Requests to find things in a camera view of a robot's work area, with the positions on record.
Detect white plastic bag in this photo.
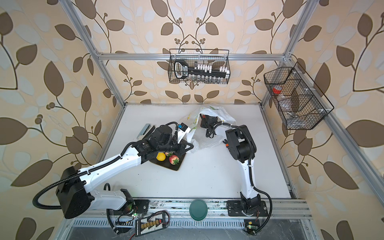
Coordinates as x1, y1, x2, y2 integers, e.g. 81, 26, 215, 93
180, 105, 237, 153

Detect black tool in basket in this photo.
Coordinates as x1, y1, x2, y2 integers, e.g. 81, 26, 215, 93
173, 60, 231, 79

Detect green round lid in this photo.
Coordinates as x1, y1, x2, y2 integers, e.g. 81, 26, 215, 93
189, 199, 208, 221

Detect black wire basket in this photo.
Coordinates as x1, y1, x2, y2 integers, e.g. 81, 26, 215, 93
264, 63, 334, 130
168, 48, 231, 85

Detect small circuit board right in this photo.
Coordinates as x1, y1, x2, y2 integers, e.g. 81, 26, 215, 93
244, 220, 260, 235

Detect grey black stapler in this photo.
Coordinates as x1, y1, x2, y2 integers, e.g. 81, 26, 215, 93
137, 124, 155, 140

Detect back black wire basket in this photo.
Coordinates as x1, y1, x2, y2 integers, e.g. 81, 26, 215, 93
168, 48, 231, 85

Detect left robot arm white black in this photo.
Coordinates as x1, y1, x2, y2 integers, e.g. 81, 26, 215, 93
33, 122, 194, 219

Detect black square tray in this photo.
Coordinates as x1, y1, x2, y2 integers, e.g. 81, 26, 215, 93
150, 153, 186, 171

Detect red fake strawberry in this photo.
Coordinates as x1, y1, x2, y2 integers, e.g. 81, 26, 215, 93
169, 155, 180, 165

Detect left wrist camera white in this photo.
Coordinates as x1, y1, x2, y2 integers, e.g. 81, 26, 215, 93
177, 123, 191, 144

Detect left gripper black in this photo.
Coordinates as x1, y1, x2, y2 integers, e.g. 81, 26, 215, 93
157, 136, 196, 157

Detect red capped bottle in basket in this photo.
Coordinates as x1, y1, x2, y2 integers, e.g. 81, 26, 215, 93
272, 85, 283, 97

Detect right black wire basket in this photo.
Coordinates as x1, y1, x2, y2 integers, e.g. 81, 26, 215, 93
264, 63, 334, 130

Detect yellow fake pear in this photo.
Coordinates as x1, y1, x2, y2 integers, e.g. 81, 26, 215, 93
156, 153, 167, 162

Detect orange grey cutting pliers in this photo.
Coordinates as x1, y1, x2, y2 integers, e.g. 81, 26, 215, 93
223, 139, 229, 149

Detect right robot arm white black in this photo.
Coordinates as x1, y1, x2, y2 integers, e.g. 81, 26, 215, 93
200, 114, 273, 219

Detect black charging board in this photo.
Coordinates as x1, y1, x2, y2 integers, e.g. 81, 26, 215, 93
135, 217, 168, 237

